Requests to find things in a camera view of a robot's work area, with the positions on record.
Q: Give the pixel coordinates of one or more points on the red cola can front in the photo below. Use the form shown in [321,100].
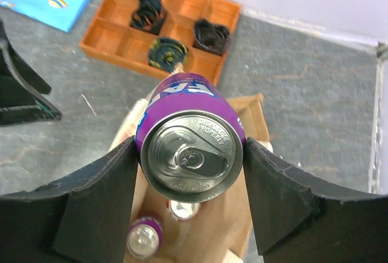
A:
[182,211]

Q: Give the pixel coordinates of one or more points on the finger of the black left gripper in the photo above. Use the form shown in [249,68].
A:
[22,90]

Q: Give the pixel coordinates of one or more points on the tan canvas tote bag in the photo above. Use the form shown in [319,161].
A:
[222,224]

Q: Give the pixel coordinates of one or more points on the black rolled belt right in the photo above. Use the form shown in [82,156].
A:
[210,37]

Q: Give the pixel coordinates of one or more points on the purple soda can front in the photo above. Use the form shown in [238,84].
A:
[189,140]

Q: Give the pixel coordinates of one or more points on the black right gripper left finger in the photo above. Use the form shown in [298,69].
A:
[81,217]

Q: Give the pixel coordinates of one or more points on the black rolled belt middle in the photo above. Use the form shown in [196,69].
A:
[149,17]

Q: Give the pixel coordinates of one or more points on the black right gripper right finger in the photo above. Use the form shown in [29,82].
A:
[298,217]

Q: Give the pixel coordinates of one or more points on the aluminium frame rail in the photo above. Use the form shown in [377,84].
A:
[377,183]

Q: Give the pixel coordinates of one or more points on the blue yellow rolled tie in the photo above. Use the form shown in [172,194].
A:
[164,53]

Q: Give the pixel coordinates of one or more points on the black rolled belt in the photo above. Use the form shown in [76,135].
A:
[210,37]
[149,17]

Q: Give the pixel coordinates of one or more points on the purple soda can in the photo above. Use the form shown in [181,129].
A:
[145,236]
[189,140]

